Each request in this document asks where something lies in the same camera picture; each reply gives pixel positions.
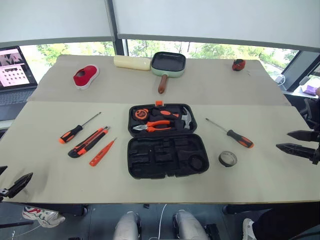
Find black plastic tool case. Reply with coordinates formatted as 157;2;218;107
126;100;210;180

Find black metal floor bar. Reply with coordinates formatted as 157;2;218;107
0;219;35;229

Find white floor cable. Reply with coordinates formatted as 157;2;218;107
149;203;168;240

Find purple object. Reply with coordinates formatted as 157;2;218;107
305;84;319;95

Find silver right robot leg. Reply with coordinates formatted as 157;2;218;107
172;209;210;240

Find silver robot leg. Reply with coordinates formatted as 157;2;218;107
172;209;210;240
113;210;142;240

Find white charger with cable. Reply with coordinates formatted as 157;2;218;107
274;73;286;87

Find small red black toy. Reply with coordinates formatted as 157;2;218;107
231;58;247;73

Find black orange utility knife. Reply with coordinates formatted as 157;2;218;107
67;126;111;159

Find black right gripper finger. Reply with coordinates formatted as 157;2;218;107
287;129;318;143
282;142;320;166

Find claw hammer black orange handle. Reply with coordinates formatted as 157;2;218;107
152;106;195;131

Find open grey laptop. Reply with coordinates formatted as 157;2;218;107
0;45;39;121

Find silver left robot leg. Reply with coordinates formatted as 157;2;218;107
113;210;142;240

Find white roller blind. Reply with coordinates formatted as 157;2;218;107
0;0;116;44
112;0;320;53

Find grey window frame post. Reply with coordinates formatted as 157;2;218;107
104;0;129;56

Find cream cylindrical roll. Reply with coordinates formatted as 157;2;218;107
113;55;152;72

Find dark monitor panel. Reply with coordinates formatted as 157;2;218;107
280;50;320;92

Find black electrical tape roll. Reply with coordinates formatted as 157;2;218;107
217;150;238;168

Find orange handled pliers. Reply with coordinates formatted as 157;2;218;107
132;119;174;134

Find red white shoe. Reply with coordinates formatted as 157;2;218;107
72;64;101;91

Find black table foot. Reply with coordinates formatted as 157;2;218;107
27;203;90;217
222;203;274;215

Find white red patterned sneaker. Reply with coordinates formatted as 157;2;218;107
22;205;67;229

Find orange voltage tester pen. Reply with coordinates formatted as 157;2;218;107
88;137;118;168

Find black orange screwdriver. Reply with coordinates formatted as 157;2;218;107
58;111;102;145
205;117;255;149

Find green square frying pan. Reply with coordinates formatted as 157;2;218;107
150;51;187;95

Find orange black tape measure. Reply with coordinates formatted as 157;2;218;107
134;108;151;121

